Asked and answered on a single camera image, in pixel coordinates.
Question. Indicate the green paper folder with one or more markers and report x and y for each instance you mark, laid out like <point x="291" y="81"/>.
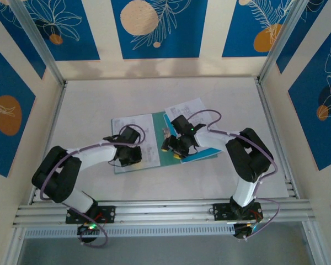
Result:
<point x="157" y="121"/>

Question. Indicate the blue edged document sleeve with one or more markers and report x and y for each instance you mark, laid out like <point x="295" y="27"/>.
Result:
<point x="209" y="152"/>

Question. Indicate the white printed paper sheet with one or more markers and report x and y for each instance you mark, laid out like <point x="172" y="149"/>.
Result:
<point x="194" y="106"/>
<point x="143" y="127"/>

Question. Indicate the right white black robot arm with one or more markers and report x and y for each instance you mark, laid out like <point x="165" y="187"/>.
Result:
<point x="212" y="138"/>

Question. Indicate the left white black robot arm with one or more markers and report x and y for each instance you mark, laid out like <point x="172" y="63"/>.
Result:
<point x="96" y="154"/>

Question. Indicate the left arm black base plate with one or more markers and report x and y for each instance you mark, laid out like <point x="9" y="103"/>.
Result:
<point x="109" y="214"/>

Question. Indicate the aluminium crossbar rail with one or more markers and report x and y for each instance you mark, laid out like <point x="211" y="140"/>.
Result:
<point x="165" y="211"/>

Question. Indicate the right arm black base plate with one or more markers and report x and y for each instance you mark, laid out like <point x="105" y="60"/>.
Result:
<point x="222" y="211"/>

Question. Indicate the aluminium side rail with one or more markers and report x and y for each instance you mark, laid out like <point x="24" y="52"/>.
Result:
<point x="275" y="127"/>
<point x="48" y="132"/>

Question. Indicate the aluminium frame post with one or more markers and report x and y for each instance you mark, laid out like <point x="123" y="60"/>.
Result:
<point x="284" y="38"/>
<point x="38" y="41"/>

